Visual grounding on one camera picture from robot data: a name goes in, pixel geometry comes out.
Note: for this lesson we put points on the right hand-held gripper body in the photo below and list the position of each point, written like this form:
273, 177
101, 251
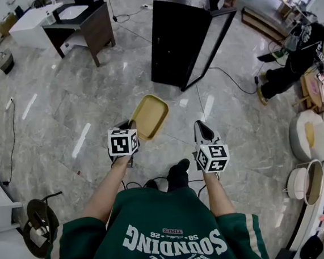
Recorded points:
213, 156

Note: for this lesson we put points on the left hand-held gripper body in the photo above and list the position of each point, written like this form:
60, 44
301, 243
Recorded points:
122, 142

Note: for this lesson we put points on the yellow plastic tray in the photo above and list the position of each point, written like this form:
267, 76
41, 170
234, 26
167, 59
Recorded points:
150, 117

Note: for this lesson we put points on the person's right forearm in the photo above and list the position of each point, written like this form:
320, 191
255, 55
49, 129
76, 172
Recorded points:
218, 194

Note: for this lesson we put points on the person's left forearm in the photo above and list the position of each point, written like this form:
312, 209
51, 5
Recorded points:
107, 188

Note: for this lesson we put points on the person's right leg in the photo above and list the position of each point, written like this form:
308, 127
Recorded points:
177, 174

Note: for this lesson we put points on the person's leg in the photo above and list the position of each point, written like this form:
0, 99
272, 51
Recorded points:
177, 174
151, 184

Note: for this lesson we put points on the person's left leg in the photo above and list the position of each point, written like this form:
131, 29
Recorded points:
151, 184

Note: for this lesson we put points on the white round basket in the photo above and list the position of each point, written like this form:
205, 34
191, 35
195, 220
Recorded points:
305, 182

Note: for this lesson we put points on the white round pouf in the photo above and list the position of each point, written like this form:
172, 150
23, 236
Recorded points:
308, 136

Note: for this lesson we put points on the person's green sweatshirt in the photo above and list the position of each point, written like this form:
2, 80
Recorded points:
161, 240

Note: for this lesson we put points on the black round stool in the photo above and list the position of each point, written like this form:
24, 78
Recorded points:
40, 223

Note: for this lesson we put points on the dark wooden desk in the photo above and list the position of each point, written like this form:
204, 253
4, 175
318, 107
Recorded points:
95, 27

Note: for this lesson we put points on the small round wooden table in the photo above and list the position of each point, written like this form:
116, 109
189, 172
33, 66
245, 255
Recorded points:
312, 89

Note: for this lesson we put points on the white power strip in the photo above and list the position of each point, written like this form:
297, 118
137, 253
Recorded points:
9, 103

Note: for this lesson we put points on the white tray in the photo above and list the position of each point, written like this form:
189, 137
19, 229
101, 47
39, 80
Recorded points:
72, 12

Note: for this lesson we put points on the grey bag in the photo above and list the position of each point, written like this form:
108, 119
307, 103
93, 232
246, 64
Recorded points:
5, 62

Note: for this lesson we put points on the white counter block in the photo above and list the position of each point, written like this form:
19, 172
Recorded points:
28, 26

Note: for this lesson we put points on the low wooden frame bench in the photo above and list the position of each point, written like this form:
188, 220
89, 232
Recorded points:
265, 20

